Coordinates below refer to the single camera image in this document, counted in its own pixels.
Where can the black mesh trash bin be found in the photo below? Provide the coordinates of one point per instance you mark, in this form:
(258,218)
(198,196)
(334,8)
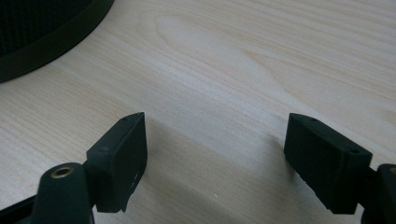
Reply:
(46,46)

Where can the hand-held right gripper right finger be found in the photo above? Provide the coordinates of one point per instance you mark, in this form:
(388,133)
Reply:
(327,168)

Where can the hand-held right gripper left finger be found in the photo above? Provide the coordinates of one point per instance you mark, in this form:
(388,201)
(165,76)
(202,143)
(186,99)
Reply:
(120,161)

